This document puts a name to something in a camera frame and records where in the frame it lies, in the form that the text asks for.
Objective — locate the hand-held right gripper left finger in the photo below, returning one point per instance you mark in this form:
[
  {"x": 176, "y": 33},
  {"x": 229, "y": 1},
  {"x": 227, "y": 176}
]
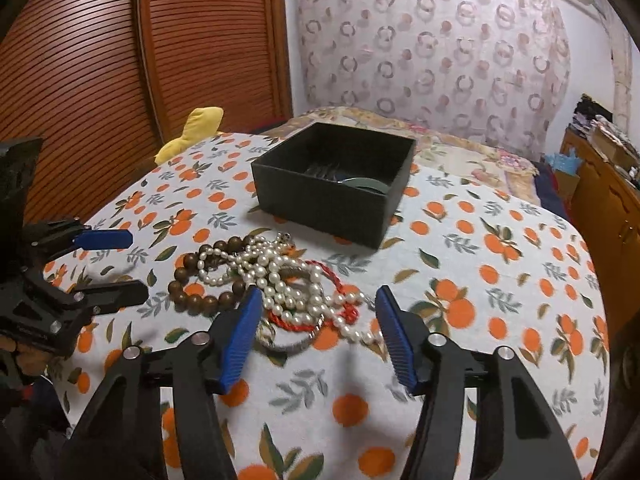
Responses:
[{"x": 242, "y": 340}]

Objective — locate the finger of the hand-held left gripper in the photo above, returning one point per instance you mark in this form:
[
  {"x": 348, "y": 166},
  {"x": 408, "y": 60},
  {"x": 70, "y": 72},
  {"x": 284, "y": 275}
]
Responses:
[
  {"x": 105, "y": 239},
  {"x": 117, "y": 296}
]

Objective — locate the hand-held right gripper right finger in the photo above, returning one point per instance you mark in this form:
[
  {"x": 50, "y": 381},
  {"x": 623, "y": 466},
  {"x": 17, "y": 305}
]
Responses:
[{"x": 397, "y": 340}]

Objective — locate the silver bangle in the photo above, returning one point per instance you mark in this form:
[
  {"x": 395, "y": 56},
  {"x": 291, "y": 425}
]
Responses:
[{"x": 290, "y": 347}]

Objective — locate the black square box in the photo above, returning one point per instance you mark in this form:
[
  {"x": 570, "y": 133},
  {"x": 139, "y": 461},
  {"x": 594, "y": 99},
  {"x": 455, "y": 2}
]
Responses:
[{"x": 320, "y": 205}]

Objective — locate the dark green jade bangle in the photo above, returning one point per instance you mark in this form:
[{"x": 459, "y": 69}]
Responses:
[{"x": 367, "y": 183}]

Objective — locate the person's left hand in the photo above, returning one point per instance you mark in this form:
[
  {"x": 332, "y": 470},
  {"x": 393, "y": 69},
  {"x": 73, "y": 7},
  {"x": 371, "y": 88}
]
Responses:
[{"x": 20, "y": 357}]

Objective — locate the orange fruit print tablecloth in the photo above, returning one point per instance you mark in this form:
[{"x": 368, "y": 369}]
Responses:
[{"x": 450, "y": 280}]

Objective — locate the yellow plush toy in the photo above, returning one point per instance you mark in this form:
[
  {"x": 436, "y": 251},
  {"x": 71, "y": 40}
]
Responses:
[{"x": 200, "y": 125}]

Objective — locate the wooden louvered wardrobe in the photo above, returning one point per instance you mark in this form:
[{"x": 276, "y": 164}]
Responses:
[{"x": 100, "y": 60}]

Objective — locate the wooden cabinet desk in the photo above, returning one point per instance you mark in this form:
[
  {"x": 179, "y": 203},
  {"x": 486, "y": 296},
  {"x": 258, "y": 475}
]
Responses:
[{"x": 610, "y": 210}]

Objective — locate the cardboard box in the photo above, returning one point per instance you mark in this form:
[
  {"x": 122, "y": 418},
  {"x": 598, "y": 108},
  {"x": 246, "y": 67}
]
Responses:
[{"x": 612, "y": 142}]

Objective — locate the cream lace curtain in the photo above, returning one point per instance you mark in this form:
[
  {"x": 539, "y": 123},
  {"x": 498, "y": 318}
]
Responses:
[{"x": 621, "y": 75}]

